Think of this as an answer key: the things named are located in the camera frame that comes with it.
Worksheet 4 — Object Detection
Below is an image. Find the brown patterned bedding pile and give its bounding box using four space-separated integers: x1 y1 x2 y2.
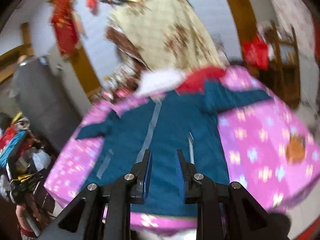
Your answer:
106 27 148 103

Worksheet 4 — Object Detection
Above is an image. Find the teal down jacket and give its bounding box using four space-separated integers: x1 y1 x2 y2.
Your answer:
77 81 270 217

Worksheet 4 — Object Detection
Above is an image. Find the pink floral bed sheet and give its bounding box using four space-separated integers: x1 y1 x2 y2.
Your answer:
44 66 319 236

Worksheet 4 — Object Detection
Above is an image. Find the red hanging banner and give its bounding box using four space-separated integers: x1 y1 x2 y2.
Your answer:
50 0 85 57

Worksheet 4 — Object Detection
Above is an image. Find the white pillow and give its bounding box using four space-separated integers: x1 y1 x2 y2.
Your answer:
134 68 187 97

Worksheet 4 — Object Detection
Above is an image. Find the beige floral blanket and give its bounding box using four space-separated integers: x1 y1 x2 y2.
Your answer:
106 0 224 70

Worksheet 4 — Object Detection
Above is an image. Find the small orange box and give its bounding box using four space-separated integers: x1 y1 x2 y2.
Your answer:
285 135 306 164

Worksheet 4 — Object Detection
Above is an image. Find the wooden chair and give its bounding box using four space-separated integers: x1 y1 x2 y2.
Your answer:
259 21 301 109

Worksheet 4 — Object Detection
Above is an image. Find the left hand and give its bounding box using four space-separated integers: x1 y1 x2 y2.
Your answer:
16 193 42 236

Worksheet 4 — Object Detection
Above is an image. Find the grey refrigerator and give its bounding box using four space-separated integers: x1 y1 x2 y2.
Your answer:
10 55 81 153

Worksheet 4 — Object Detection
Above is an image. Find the red pillow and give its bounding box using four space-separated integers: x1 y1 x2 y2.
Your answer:
175 66 226 94

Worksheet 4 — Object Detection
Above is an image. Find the red plastic bag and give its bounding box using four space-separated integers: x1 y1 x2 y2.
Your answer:
242 33 269 70

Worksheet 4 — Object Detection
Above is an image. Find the cluttered shelf pile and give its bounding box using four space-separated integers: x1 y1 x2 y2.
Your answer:
1 112 52 173

